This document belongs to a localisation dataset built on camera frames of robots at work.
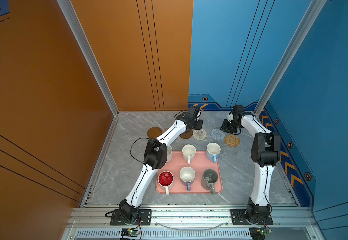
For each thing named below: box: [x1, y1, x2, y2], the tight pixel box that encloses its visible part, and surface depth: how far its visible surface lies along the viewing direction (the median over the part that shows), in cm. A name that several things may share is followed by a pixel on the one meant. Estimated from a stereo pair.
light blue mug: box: [206, 142, 221, 163], surface depth 91 cm
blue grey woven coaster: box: [210, 128, 225, 141], surface depth 107 cm
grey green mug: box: [202, 169, 219, 195], surface depth 78 cm
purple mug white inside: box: [179, 166, 196, 192], surface depth 83 cm
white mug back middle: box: [182, 144, 197, 165], surface depth 90 cm
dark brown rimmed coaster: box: [179, 129, 193, 139], surface depth 107 cm
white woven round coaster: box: [192, 129, 207, 141], surface depth 107 cm
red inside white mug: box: [157, 170, 174, 196], surface depth 81 cm
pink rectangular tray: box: [155, 150, 223, 194], surface depth 87 cm
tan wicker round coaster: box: [224, 133, 241, 148], surface depth 104 cm
